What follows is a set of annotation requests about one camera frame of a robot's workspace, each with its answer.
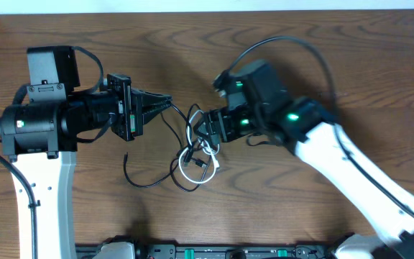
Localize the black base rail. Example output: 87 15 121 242
75 235 336 259

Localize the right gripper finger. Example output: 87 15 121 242
197 127 220 147
193 114 209 134

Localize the white USB cable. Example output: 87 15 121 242
177 109 221 185

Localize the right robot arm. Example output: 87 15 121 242
194 60 414 258

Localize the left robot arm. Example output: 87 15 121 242
0 45 172 258

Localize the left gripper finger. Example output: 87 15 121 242
141 91 173 106
142 101 172 124

